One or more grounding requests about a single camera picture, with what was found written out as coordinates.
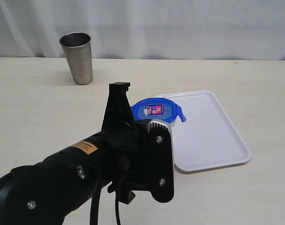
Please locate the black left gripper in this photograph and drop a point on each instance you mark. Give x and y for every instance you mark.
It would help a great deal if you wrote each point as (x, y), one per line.
(144, 155)

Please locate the clear plastic container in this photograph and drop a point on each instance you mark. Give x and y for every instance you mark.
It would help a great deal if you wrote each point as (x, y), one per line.
(171, 125)

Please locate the blue plastic container lid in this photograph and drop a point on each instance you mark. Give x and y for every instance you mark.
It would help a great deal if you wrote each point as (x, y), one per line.
(157, 108)

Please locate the stainless steel cup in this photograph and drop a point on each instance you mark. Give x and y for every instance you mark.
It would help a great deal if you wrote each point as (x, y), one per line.
(77, 49)

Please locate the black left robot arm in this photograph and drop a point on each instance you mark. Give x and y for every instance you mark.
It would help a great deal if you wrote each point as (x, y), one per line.
(45, 193)

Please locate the white plastic tray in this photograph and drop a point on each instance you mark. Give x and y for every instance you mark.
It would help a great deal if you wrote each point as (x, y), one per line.
(208, 139)

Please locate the white backdrop curtain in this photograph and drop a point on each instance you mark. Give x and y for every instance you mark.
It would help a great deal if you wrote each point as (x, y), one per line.
(147, 29)

